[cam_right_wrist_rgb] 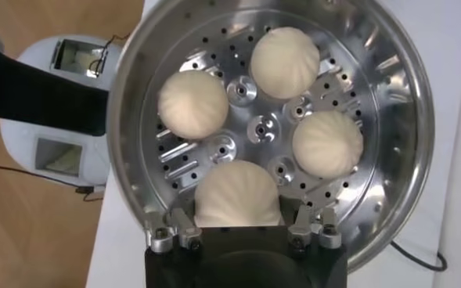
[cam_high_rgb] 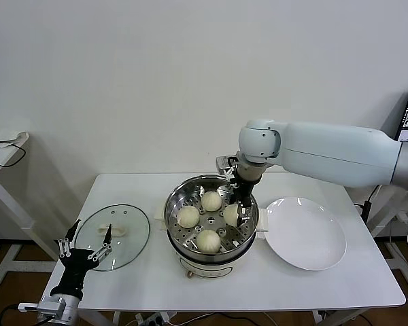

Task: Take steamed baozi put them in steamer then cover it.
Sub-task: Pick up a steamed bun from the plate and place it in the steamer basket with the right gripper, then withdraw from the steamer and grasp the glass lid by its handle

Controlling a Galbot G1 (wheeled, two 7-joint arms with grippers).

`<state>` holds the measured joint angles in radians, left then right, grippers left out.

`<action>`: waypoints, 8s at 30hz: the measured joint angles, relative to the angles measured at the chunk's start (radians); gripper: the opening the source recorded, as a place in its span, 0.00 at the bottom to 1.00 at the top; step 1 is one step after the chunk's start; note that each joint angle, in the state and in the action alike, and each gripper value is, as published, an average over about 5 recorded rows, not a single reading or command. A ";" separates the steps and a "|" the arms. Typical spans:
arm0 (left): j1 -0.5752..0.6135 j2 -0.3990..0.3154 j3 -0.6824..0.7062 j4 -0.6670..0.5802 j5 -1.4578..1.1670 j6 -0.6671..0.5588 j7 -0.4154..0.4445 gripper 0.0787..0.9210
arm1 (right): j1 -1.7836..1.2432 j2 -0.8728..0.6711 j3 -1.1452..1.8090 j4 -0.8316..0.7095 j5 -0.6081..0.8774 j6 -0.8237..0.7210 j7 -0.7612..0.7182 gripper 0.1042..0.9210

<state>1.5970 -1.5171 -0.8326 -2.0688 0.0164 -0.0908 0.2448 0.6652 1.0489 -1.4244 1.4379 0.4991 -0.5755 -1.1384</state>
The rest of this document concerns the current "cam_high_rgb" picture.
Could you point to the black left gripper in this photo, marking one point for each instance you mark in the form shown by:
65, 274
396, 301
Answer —
75, 266

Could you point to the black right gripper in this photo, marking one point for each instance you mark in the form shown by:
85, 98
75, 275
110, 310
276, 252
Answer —
244, 192

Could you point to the white steamed baozi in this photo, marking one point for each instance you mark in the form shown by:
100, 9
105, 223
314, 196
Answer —
208, 241
211, 201
188, 216
230, 214

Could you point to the glass pot lid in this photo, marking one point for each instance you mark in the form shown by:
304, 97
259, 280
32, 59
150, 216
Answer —
136, 227

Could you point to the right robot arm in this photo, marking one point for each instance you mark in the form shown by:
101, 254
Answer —
326, 149

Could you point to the stainless steel steamer basket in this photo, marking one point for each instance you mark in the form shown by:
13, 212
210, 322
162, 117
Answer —
177, 195

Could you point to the steel steamer pot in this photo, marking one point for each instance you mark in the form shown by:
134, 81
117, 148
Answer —
207, 270

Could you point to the white oval plate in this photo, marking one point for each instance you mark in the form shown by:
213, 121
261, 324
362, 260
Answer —
306, 234

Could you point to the white table leg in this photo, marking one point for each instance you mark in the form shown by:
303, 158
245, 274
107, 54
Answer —
116, 319
317, 319

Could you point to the white power strip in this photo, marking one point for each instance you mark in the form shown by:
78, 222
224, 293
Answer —
153, 319

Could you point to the white side table with cloth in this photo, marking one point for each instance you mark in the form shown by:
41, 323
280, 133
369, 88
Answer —
1, 154

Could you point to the white folded cloth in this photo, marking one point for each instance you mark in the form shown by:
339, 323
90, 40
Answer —
3, 136

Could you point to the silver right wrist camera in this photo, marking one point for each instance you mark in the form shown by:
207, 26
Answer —
224, 162

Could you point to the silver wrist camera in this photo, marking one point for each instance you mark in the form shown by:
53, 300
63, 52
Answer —
224, 162
51, 305

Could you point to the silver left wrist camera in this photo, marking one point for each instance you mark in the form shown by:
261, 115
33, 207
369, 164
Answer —
51, 305

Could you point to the white wall plug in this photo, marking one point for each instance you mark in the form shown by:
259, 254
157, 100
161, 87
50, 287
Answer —
403, 217

